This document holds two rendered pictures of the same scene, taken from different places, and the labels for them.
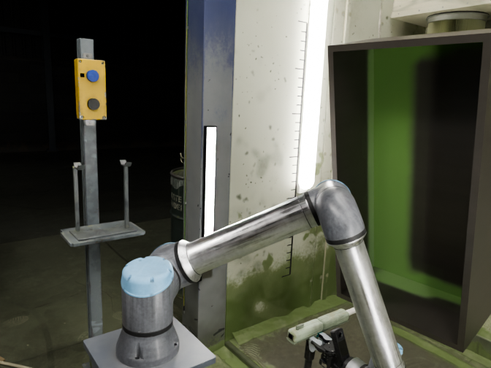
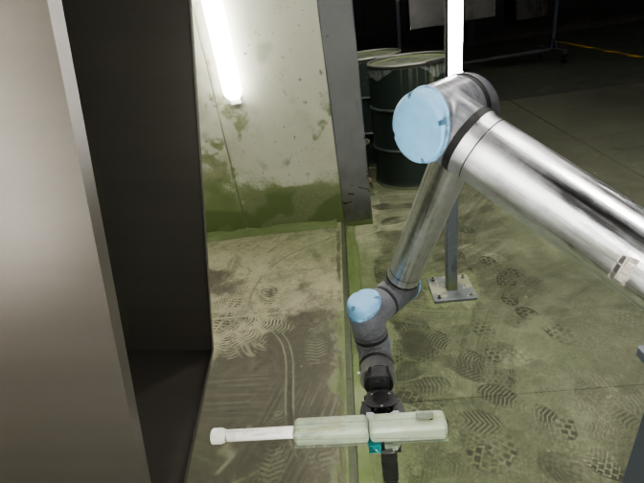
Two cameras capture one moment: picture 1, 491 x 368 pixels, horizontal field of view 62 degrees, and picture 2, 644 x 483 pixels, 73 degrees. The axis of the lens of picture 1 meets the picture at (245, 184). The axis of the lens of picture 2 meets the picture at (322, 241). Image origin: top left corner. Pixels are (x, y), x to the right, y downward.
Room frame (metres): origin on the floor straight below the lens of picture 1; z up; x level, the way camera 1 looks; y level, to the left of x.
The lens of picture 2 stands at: (1.93, 0.06, 1.31)
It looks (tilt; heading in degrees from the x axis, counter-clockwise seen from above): 28 degrees down; 223
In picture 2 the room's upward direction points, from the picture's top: 9 degrees counter-clockwise
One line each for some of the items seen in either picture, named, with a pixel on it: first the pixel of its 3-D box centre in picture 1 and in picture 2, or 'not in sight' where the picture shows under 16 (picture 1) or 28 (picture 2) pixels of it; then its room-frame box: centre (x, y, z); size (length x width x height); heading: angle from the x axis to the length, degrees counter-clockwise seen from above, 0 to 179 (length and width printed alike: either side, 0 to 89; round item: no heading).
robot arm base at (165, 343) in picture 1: (147, 334); not in sight; (1.12, 0.28, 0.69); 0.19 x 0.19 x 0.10
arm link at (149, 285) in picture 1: (148, 290); not in sight; (1.13, 0.28, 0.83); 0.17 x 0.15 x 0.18; 174
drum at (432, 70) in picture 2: not in sight; (409, 121); (-0.97, -1.58, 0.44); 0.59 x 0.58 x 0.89; 52
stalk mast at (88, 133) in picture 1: (91, 216); not in sight; (1.88, 0.74, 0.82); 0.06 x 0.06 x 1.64; 38
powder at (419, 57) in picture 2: not in sight; (407, 60); (-0.98, -1.59, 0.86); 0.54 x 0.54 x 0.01
